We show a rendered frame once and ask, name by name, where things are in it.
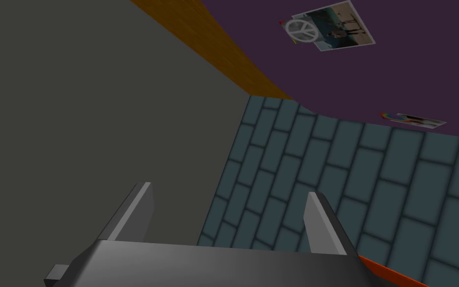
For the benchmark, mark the photo poster with peace sign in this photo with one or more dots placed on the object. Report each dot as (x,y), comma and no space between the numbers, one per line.
(329,27)

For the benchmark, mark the rainbow wall poster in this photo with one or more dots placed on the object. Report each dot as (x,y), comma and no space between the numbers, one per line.
(412,119)

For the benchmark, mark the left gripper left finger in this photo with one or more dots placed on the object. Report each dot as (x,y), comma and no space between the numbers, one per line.
(132,217)

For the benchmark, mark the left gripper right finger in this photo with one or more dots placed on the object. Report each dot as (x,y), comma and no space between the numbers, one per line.
(323,227)

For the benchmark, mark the orange flat object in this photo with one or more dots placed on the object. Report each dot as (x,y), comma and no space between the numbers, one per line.
(389,273)

